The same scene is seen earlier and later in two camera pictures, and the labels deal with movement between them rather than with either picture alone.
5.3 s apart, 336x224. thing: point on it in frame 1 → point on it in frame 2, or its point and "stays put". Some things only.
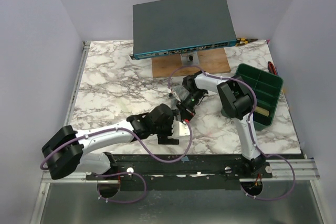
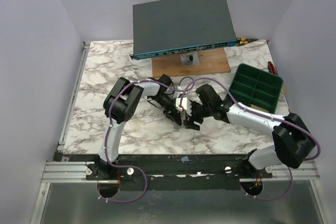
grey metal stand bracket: x=190 y=59 stays put
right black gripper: x=185 y=111 → x=194 y=115
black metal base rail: x=180 y=172 stays put
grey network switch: x=187 y=23 stays put
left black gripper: x=164 y=139 → x=172 y=113
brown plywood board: x=211 y=61 stays put
